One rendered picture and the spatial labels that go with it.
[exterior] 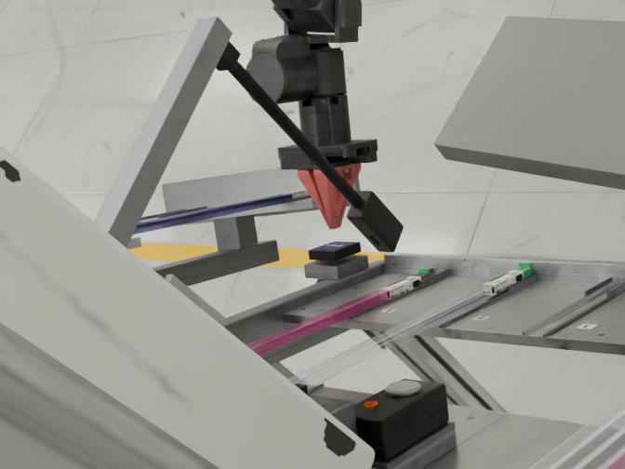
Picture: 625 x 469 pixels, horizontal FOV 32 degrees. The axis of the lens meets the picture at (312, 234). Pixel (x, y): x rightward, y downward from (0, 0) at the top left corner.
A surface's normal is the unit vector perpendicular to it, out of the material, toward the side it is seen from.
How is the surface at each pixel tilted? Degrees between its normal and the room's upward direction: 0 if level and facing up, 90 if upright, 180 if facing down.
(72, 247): 90
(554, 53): 0
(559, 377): 0
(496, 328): 46
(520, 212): 0
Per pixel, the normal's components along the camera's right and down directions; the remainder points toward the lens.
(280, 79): -0.62, 0.18
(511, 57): -0.53, -0.53
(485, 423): -0.11, -0.98
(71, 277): 0.77, 0.02
